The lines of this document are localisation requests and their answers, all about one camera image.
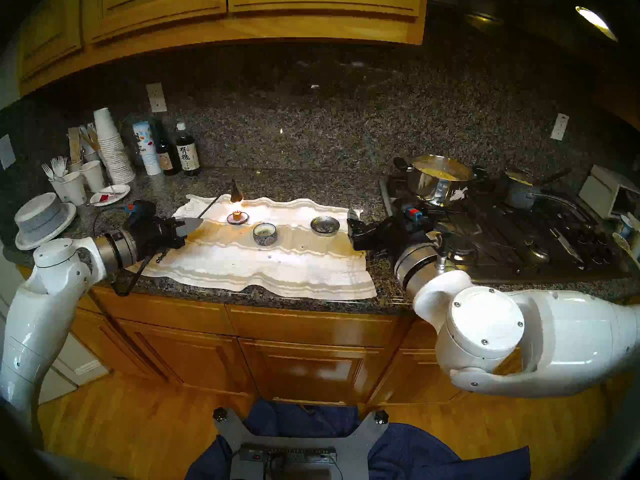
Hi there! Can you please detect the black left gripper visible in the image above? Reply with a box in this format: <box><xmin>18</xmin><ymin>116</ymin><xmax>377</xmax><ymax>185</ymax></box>
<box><xmin>131</xmin><ymin>215</ymin><xmax>205</xmax><ymax>259</ymax></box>

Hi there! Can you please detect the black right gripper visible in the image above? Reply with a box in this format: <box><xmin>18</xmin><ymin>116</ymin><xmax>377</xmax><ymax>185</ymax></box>
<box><xmin>347</xmin><ymin>207</ymin><xmax>452</xmax><ymax>259</ymax></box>

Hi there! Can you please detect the black long-handled candle snuffer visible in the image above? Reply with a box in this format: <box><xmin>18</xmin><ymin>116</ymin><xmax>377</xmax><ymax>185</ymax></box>
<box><xmin>155</xmin><ymin>179</ymin><xmax>244</xmax><ymax>265</ymax></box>

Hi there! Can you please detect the patterned candle bowl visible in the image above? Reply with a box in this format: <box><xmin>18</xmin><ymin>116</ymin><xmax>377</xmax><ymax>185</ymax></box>
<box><xmin>252</xmin><ymin>222</ymin><xmax>278</xmax><ymax>247</ymax></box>

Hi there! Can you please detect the round silver tin dish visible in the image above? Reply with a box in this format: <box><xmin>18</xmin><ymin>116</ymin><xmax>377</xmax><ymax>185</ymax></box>
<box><xmin>310</xmin><ymin>216</ymin><xmax>341</xmax><ymax>237</ymax></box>

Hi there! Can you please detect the dark bottle white label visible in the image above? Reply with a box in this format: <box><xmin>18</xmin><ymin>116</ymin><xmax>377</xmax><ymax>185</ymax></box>
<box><xmin>175</xmin><ymin>122</ymin><xmax>201</xmax><ymax>177</ymax></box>

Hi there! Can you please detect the dark bottle brown label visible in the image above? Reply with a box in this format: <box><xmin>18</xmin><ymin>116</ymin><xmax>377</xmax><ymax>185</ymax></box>
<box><xmin>154</xmin><ymin>120</ymin><xmax>181</xmax><ymax>177</ymax></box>

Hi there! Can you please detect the white beige striped towel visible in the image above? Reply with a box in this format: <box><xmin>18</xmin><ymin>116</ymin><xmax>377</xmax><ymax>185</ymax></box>
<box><xmin>127</xmin><ymin>194</ymin><xmax>378</xmax><ymax>301</ymax></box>

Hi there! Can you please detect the small plate with red wrappers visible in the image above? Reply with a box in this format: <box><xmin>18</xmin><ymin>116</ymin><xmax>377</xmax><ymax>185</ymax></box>
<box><xmin>89</xmin><ymin>184</ymin><xmax>131</xmax><ymax>207</ymax></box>

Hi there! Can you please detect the stainless steel cooking pot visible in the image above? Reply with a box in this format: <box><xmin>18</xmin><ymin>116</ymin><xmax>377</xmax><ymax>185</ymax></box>
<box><xmin>393</xmin><ymin>154</ymin><xmax>488</xmax><ymax>205</ymax></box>

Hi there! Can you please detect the white salt canister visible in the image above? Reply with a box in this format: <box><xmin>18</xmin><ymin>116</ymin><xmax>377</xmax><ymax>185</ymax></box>
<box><xmin>132</xmin><ymin>121</ymin><xmax>163</xmax><ymax>176</ymax></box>

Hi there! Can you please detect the wooden drawer front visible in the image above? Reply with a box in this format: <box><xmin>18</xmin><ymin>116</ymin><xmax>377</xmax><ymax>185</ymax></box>
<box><xmin>226</xmin><ymin>304</ymin><xmax>401</xmax><ymax>349</ymax></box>
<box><xmin>87</xmin><ymin>286</ymin><xmax>236</xmax><ymax>335</ymax></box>

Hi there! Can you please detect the stack of white paper cups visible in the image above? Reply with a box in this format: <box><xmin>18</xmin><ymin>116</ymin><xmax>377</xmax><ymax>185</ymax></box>
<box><xmin>93</xmin><ymin>107</ymin><xmax>136</xmax><ymax>185</ymax></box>

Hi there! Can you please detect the wooden base cabinet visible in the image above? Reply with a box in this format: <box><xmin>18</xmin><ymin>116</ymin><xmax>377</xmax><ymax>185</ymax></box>
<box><xmin>15</xmin><ymin>264</ymin><xmax>523</xmax><ymax>410</ymax></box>

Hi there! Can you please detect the wooden base cabinet door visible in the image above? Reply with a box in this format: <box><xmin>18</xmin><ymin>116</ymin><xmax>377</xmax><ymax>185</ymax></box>
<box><xmin>239</xmin><ymin>338</ymin><xmax>386</xmax><ymax>407</ymax></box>
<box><xmin>117</xmin><ymin>319</ymin><xmax>256</xmax><ymax>397</ymax></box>
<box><xmin>367</xmin><ymin>349</ymin><xmax>468</xmax><ymax>405</ymax></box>

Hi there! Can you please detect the wrapped chopsticks bundle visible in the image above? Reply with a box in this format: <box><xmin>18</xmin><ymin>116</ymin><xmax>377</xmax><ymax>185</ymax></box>
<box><xmin>79</xmin><ymin>123</ymin><xmax>103</xmax><ymax>154</ymax></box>

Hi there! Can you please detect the stack of grey paper bowls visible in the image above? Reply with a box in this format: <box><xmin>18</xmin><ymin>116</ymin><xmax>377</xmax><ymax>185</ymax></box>
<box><xmin>15</xmin><ymin>192</ymin><xmax>66</xmax><ymax>235</ymax></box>

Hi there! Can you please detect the dark grey saucepan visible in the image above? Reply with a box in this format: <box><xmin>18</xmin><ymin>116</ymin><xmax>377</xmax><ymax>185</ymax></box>
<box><xmin>502</xmin><ymin>168</ymin><xmax>577</xmax><ymax>211</ymax></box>

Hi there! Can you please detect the black gas cooktop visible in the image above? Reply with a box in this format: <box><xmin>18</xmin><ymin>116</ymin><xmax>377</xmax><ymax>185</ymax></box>
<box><xmin>378</xmin><ymin>173</ymin><xmax>633</xmax><ymax>285</ymax></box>

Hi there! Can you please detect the dark blue cloth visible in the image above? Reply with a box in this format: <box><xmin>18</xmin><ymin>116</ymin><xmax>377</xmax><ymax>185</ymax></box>
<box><xmin>185</xmin><ymin>399</ymin><xmax>532</xmax><ymax>480</ymax></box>

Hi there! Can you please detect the white box appliance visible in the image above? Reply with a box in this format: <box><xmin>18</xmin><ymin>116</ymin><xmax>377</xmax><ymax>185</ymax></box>
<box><xmin>578</xmin><ymin>165</ymin><xmax>640</xmax><ymax>220</ymax></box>

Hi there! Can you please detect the lit hood lamp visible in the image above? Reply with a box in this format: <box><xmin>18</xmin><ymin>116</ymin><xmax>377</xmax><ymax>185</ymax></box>
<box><xmin>575</xmin><ymin>5</ymin><xmax>618</xmax><ymax>43</ymax></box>

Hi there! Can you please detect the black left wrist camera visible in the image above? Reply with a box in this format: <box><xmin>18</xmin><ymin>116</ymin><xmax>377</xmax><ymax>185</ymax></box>
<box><xmin>125</xmin><ymin>200</ymin><xmax>157</xmax><ymax>225</ymax></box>

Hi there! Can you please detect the thick black gripper cable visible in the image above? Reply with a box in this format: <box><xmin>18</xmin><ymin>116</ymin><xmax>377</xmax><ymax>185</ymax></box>
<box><xmin>111</xmin><ymin>254</ymin><xmax>168</xmax><ymax>298</ymax></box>

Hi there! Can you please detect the thin black camera cable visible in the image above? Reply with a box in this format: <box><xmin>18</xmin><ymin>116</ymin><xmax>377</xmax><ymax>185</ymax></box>
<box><xmin>92</xmin><ymin>205</ymin><xmax>128</xmax><ymax>237</ymax></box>

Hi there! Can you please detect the white light switch plate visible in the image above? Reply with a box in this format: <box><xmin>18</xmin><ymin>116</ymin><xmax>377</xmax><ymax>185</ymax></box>
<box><xmin>0</xmin><ymin>134</ymin><xmax>17</xmax><ymax>171</ymax></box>

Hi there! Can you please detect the wooden wall cabinet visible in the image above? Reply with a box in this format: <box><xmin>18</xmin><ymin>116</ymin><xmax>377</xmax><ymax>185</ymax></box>
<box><xmin>15</xmin><ymin>0</ymin><xmax>430</xmax><ymax>97</ymax></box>

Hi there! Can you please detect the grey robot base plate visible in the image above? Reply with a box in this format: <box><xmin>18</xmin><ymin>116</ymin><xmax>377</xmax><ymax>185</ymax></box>
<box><xmin>212</xmin><ymin>408</ymin><xmax>390</xmax><ymax>480</ymax></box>

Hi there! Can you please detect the medium wall cabinet door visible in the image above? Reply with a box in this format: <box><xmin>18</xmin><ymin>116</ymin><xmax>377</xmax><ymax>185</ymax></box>
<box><xmin>82</xmin><ymin>0</ymin><xmax>227</xmax><ymax>44</ymax></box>

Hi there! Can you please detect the narrow wall cabinet door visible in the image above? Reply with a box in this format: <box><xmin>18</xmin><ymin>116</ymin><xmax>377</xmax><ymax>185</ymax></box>
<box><xmin>16</xmin><ymin>0</ymin><xmax>83</xmax><ymax>80</ymax></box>

